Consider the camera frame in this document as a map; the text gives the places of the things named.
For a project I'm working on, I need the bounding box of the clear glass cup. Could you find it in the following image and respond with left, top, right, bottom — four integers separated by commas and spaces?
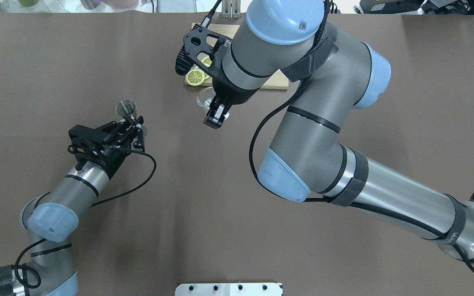
196, 86, 216, 117

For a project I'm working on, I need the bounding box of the aluminium frame post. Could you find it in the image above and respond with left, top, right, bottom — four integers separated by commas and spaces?
221, 0, 242, 19

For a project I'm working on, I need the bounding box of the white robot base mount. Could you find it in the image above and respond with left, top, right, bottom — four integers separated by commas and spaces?
174, 282, 284, 296

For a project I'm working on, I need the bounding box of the bamboo cutting board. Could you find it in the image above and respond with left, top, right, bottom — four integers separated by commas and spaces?
184, 24, 289, 91

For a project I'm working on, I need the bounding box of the steel jigger measuring cup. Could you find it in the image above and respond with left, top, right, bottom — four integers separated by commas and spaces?
115, 100, 147, 136

